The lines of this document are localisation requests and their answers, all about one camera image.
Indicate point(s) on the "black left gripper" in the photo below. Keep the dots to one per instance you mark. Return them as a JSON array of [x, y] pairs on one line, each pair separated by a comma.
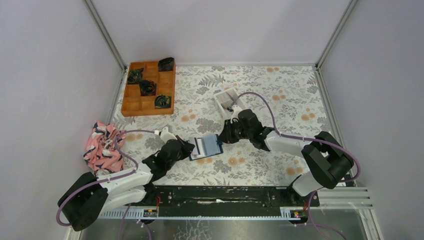
[[186, 147]]

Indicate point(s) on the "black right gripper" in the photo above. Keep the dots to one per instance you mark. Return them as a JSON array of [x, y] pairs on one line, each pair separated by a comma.
[[226, 136]]

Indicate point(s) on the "white striped credit card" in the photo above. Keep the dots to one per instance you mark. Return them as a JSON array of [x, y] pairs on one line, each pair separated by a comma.
[[199, 148]]

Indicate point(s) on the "blue leather card holder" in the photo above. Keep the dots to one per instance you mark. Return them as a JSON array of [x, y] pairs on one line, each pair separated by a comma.
[[212, 146]]

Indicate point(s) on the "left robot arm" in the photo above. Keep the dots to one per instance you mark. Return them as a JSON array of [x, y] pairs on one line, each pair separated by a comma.
[[91, 196]]

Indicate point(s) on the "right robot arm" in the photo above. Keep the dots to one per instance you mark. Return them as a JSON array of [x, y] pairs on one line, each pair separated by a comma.
[[327, 162]]

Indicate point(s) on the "white plastic card box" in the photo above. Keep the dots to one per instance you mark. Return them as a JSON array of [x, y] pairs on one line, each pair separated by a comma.
[[223, 111]]

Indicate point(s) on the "stack of cards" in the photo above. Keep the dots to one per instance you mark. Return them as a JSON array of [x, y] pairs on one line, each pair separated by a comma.
[[225, 99]]

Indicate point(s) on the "pink patterned cloth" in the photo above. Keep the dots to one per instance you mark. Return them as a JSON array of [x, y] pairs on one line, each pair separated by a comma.
[[101, 149]]

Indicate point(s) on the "floral tablecloth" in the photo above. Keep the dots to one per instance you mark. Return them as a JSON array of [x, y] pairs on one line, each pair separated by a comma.
[[287, 97]]

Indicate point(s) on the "dark rolled cloth bottom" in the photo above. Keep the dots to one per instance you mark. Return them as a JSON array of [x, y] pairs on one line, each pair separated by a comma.
[[163, 101]]

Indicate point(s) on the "dark rolled cloth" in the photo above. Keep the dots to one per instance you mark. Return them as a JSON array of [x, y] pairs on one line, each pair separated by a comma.
[[163, 101], [147, 88], [166, 64], [135, 76]]

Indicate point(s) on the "wooden compartment tray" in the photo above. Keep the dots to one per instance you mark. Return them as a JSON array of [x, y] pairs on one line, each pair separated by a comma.
[[134, 105]]

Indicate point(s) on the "dark rolled cloth middle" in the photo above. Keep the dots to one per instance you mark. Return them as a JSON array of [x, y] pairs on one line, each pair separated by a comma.
[[147, 88]]

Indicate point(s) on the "dark rolled cloth left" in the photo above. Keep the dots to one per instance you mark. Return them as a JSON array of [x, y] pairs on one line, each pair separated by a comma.
[[135, 76]]

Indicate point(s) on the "dark rolled cloth top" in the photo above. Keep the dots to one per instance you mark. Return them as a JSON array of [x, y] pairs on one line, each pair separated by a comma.
[[166, 64]]

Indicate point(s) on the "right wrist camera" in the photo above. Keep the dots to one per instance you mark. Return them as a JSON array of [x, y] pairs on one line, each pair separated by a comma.
[[234, 110]]

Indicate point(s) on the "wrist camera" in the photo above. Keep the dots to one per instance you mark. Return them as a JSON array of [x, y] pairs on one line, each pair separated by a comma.
[[234, 110], [165, 133]]

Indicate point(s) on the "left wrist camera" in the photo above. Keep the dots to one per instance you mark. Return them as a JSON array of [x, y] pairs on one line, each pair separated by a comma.
[[165, 133]]

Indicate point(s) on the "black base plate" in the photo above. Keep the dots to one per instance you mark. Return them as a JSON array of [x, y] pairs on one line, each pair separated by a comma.
[[224, 201]]

